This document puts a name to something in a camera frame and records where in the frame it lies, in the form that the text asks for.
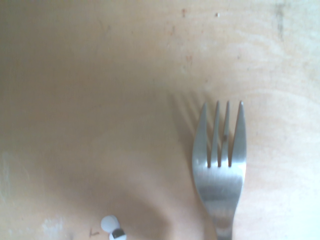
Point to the silver metal fork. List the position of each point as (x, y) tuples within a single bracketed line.
[(220, 180)]

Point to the small white round disc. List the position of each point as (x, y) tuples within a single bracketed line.
[(108, 223)]

